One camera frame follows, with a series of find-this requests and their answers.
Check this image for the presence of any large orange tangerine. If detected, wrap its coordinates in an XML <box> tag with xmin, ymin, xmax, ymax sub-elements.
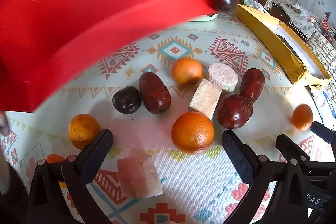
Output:
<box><xmin>171</xmin><ymin>112</ymin><xmax>215</xmax><ymax>156</ymax></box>

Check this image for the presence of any patterned tablecloth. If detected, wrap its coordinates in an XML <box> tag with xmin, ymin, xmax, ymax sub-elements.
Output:
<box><xmin>0</xmin><ymin>13</ymin><xmax>327</xmax><ymax>224</ymax></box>

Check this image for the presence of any long red date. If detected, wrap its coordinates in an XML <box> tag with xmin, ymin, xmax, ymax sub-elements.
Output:
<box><xmin>240</xmin><ymin>68</ymin><xmax>265</xmax><ymax>104</ymax></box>
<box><xmin>139</xmin><ymin>72</ymin><xmax>171</xmax><ymax>113</ymax></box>

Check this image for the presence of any pink rounded cake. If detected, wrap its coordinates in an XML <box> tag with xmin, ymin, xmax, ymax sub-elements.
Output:
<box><xmin>117</xmin><ymin>149</ymin><xmax>163</xmax><ymax>199</ymax></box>

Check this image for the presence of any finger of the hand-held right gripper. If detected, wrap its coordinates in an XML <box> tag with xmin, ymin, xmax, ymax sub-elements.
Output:
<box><xmin>275</xmin><ymin>134</ymin><xmax>312</xmax><ymax>162</ymax></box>
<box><xmin>310</xmin><ymin>121</ymin><xmax>336</xmax><ymax>144</ymax></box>

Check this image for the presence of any fat red date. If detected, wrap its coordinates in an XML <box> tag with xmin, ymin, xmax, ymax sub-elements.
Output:
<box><xmin>216</xmin><ymin>94</ymin><xmax>254</xmax><ymax>129</ymax></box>

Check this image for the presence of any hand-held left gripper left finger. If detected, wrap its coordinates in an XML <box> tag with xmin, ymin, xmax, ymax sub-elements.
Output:
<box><xmin>28</xmin><ymin>129</ymin><xmax>114</xmax><ymax>224</ymax></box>

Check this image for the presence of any red plastic tray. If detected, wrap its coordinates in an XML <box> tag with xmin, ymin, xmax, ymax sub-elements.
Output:
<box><xmin>0</xmin><ymin>0</ymin><xmax>275</xmax><ymax>113</ymax></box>

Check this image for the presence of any square beige cake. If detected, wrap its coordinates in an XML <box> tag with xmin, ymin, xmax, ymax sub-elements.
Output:
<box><xmin>188</xmin><ymin>79</ymin><xmax>222</xmax><ymax>121</ymax></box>

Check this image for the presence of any white plate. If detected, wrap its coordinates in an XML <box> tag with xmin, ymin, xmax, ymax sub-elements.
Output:
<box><xmin>187</xmin><ymin>14</ymin><xmax>219</xmax><ymax>22</ymax></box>

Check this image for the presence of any lace covered sofa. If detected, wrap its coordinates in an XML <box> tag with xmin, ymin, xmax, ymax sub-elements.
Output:
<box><xmin>264</xmin><ymin>0</ymin><xmax>330</xmax><ymax>38</ymax></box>

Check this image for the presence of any yellow cardboard box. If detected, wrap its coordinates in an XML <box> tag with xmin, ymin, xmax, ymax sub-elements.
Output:
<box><xmin>235</xmin><ymin>4</ymin><xmax>331</xmax><ymax>87</ymax></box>

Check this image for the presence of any small orange tangerine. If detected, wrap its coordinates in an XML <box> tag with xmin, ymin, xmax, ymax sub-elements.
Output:
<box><xmin>68</xmin><ymin>113</ymin><xmax>101</xmax><ymax>150</ymax></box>
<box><xmin>172</xmin><ymin>57</ymin><xmax>203</xmax><ymax>84</ymax></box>
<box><xmin>292</xmin><ymin>104</ymin><xmax>314</xmax><ymax>131</ymax></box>
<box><xmin>45</xmin><ymin>154</ymin><xmax>66</xmax><ymax>164</ymax></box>

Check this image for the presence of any round beige cake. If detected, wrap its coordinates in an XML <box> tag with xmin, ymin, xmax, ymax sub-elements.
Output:
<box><xmin>208</xmin><ymin>62</ymin><xmax>239</xmax><ymax>93</ymax></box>

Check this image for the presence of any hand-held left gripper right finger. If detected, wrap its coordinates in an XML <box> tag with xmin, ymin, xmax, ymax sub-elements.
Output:
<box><xmin>221</xmin><ymin>129</ymin><xmax>306</xmax><ymax>224</ymax></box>

